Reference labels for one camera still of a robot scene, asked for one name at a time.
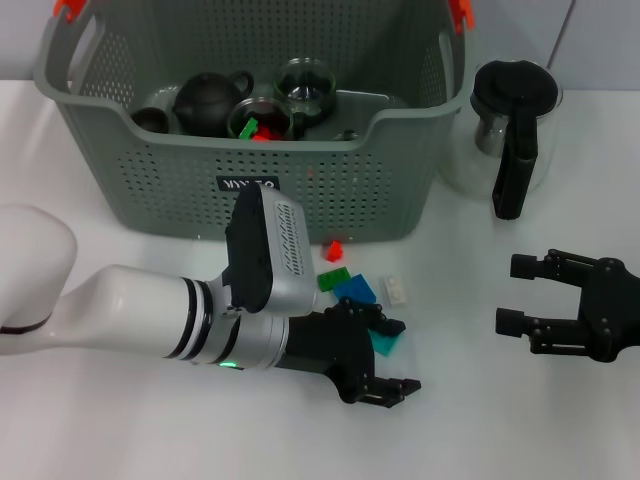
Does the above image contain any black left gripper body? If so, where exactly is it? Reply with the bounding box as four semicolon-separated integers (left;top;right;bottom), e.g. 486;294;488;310
282;299;379;404

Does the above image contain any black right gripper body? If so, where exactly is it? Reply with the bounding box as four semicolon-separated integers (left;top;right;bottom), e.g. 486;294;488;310
574;257;640;365

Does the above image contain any grey-green perforated storage bin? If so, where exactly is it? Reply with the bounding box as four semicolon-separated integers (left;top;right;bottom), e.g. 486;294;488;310
33;0;476;246

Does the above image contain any small black clay teacup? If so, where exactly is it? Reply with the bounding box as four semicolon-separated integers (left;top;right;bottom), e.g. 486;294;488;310
131;107;171;135

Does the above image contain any cyan toy brick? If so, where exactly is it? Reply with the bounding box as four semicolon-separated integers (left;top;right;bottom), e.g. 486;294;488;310
367;327;407;358

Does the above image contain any white toy brick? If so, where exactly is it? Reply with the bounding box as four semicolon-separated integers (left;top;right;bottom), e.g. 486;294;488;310
382;274;409;306

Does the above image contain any blue toy brick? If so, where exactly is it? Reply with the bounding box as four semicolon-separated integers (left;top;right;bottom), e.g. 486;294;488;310
332;274;377;304

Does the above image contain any glass pitcher black lid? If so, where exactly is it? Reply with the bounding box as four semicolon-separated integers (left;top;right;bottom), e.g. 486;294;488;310
438;58;564;222

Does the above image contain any black clay teapot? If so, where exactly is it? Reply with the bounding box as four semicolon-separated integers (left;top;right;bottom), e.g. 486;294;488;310
173;69;255;137

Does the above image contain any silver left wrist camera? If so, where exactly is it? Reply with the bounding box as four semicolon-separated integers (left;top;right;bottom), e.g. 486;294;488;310
224;187;320;317

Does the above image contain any orange bin handle clip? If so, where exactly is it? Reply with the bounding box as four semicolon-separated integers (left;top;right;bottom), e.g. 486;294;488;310
447;0;476;36
53;0;87;24

